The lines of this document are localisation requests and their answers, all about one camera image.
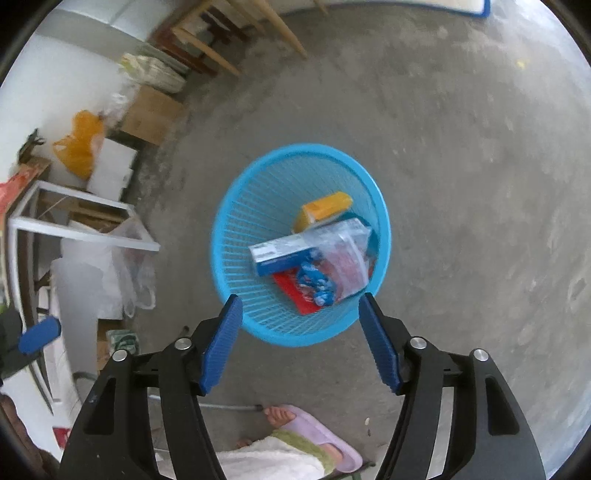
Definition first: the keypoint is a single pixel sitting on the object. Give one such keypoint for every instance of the blue wrapper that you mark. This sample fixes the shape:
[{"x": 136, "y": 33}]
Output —
[{"x": 314, "y": 281}]

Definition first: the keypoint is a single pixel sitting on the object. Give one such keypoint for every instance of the grey metal rod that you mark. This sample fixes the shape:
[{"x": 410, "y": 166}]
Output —
[{"x": 231, "y": 407}]

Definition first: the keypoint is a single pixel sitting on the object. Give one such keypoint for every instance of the blue plastic mesh basket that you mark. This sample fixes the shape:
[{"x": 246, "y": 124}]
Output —
[{"x": 240, "y": 258}]

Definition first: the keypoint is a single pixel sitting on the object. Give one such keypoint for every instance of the white plastic bags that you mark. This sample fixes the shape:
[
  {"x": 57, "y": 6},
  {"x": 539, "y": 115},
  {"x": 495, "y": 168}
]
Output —
[{"x": 152, "y": 69}]

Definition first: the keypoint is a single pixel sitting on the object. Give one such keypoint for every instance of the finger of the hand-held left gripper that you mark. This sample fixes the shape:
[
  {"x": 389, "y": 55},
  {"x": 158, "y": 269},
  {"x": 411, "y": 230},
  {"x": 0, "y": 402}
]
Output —
[{"x": 39, "y": 333}]

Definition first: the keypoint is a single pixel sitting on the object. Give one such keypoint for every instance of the brown cardboard box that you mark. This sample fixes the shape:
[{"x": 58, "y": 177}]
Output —
[{"x": 150, "y": 115}]

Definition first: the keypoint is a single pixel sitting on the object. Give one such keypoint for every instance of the person's foot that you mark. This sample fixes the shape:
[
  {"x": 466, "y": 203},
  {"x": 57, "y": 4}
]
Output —
[{"x": 278, "y": 416}]

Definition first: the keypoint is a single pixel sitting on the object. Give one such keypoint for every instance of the yellow plastic bag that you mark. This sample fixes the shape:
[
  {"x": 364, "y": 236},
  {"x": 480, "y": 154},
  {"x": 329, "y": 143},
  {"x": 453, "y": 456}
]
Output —
[{"x": 81, "y": 147}]

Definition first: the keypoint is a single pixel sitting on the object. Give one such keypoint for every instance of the small clear plastic bag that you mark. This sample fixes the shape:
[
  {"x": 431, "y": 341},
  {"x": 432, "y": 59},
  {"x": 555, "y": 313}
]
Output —
[{"x": 346, "y": 263}]

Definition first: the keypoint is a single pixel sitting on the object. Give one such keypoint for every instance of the orange white carton box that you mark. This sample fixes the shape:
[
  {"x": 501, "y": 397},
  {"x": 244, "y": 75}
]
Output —
[{"x": 323, "y": 207}]

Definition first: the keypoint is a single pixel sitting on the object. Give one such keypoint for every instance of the dark wooden stool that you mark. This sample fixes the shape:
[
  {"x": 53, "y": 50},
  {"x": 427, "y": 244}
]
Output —
[{"x": 178, "y": 50}]

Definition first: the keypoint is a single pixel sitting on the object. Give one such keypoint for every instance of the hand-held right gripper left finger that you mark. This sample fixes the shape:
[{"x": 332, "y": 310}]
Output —
[{"x": 221, "y": 350}]

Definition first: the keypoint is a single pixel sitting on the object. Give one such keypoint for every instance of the person's left forearm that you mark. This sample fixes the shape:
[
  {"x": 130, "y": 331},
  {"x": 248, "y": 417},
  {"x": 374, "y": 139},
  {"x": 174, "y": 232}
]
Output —
[{"x": 16, "y": 429}]

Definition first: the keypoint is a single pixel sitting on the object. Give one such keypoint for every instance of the white table with wooden top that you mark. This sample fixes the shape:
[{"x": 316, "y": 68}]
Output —
[{"x": 92, "y": 236}]

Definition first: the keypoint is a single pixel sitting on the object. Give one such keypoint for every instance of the blue white toothpaste box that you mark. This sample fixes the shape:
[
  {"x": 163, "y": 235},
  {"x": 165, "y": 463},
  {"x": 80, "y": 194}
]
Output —
[{"x": 277, "y": 256}]

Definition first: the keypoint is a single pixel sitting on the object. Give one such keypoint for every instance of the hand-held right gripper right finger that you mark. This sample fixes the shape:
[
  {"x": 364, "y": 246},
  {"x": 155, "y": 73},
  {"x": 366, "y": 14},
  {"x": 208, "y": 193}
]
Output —
[{"x": 381, "y": 346}]

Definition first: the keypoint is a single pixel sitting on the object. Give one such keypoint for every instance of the light wooden chair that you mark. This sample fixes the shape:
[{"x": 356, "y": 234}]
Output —
[{"x": 207, "y": 53}]

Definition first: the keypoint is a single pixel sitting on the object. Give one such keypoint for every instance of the red snack packet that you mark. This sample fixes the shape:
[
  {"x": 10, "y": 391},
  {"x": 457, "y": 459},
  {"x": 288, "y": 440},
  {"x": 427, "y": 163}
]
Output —
[{"x": 291, "y": 288}]

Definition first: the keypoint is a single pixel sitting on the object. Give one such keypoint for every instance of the white foam box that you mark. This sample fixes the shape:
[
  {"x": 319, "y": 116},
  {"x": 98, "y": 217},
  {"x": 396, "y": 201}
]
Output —
[{"x": 113, "y": 168}]

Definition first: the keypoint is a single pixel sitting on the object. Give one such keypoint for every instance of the purple slipper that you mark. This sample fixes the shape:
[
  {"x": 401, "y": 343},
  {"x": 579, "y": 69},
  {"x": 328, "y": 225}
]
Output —
[{"x": 318, "y": 434}]

